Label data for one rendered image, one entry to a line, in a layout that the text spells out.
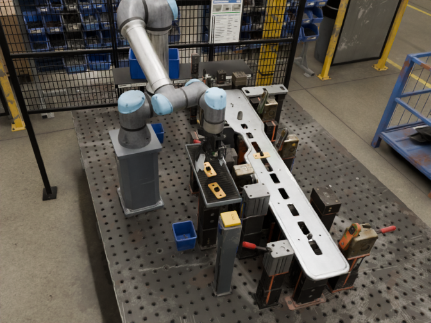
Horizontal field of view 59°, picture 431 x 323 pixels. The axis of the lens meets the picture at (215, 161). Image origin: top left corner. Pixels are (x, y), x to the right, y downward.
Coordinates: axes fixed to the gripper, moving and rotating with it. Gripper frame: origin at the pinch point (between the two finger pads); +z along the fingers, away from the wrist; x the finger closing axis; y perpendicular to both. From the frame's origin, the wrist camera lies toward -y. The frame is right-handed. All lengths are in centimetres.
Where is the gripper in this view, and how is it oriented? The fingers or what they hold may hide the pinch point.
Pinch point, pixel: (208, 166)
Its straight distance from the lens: 155.2
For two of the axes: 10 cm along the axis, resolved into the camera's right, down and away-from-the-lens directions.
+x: 9.0, -2.3, 3.6
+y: 4.3, 6.0, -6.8
